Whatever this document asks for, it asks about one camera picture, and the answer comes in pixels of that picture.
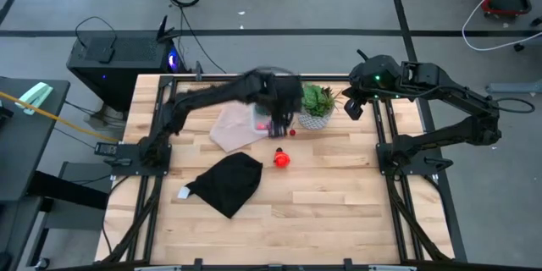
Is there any black power adapter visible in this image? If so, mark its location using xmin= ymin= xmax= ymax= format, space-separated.
xmin=94 ymin=142 xmax=119 ymax=157

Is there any long black floor cable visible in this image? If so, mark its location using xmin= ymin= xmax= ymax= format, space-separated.
xmin=177 ymin=6 xmax=228 ymax=75

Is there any thin black cable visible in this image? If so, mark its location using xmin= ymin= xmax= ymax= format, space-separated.
xmin=75 ymin=15 xmax=119 ymax=48

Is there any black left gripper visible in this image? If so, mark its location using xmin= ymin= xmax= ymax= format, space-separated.
xmin=252 ymin=66 xmax=304 ymax=138

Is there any red toy tomato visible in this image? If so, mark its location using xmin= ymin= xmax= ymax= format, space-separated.
xmin=272 ymin=152 xmax=291 ymax=169

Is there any silver metal bracket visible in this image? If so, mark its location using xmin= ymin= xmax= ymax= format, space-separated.
xmin=134 ymin=265 xmax=183 ymax=271
xmin=367 ymin=265 xmax=418 ymax=271

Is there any black flat box device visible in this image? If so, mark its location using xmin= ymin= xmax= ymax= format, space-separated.
xmin=97 ymin=36 xmax=119 ymax=65

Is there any black wifi antenna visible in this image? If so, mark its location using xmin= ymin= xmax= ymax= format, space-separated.
xmin=155 ymin=14 xmax=182 ymax=44

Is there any yellow cable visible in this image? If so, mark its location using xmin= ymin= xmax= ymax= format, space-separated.
xmin=0 ymin=91 xmax=116 ymax=142

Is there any black desk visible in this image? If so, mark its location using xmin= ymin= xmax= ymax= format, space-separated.
xmin=0 ymin=75 xmax=71 ymax=204

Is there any black cloth bag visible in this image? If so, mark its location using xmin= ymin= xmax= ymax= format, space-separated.
xmin=185 ymin=151 xmax=264 ymax=220

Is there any black aluminium table frame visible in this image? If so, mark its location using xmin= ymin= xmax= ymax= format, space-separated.
xmin=101 ymin=74 xmax=456 ymax=266

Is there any white cable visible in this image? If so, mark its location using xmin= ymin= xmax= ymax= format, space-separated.
xmin=460 ymin=0 xmax=542 ymax=52

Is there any succulent in patterned pot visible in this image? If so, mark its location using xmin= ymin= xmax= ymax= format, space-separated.
xmin=300 ymin=83 xmax=343 ymax=131

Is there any black desk leg base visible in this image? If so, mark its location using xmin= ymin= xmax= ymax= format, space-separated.
xmin=25 ymin=169 xmax=112 ymax=212

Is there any gray metal table foot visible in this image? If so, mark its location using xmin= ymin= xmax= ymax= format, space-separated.
xmin=484 ymin=80 xmax=542 ymax=97

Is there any mint green stapler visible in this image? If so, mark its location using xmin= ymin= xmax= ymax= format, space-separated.
xmin=15 ymin=81 xmax=54 ymax=116

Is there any black computer tower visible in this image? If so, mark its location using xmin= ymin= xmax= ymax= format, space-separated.
xmin=66 ymin=29 xmax=191 ymax=112

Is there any clear plastic tupperware container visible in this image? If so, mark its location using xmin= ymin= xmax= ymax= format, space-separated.
xmin=252 ymin=101 xmax=276 ymax=139

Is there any black cable bundle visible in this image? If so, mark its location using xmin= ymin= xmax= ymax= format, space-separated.
xmin=103 ymin=175 xmax=164 ymax=263
xmin=387 ymin=175 xmax=452 ymax=263

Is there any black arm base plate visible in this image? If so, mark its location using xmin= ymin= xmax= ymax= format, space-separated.
xmin=110 ymin=142 xmax=173 ymax=178
xmin=376 ymin=142 xmax=454 ymax=178

